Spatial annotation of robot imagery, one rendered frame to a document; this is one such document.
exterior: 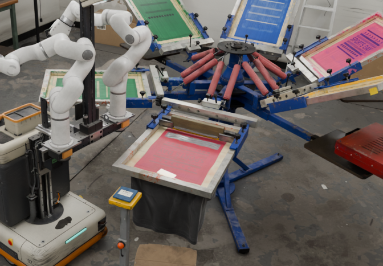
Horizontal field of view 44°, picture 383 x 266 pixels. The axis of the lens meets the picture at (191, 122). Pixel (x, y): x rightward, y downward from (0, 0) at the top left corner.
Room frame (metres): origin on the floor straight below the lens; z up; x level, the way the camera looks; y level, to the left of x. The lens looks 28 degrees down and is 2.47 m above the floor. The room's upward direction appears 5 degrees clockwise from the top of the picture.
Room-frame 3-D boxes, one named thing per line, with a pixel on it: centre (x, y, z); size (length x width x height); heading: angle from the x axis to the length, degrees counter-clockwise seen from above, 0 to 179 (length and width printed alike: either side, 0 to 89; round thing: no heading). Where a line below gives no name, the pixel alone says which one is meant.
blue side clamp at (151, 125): (2.79, 0.22, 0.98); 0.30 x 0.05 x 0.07; 163
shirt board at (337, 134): (3.00, -0.74, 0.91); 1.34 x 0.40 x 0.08; 43
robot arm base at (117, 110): (2.53, 0.46, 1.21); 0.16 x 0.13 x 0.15; 58
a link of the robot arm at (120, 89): (2.51, 0.45, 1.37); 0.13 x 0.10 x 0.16; 160
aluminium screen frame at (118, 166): (2.48, 0.02, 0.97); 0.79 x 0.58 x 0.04; 163
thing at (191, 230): (2.20, 0.11, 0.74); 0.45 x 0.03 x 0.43; 73
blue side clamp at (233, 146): (2.63, -0.31, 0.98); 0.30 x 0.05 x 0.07; 163
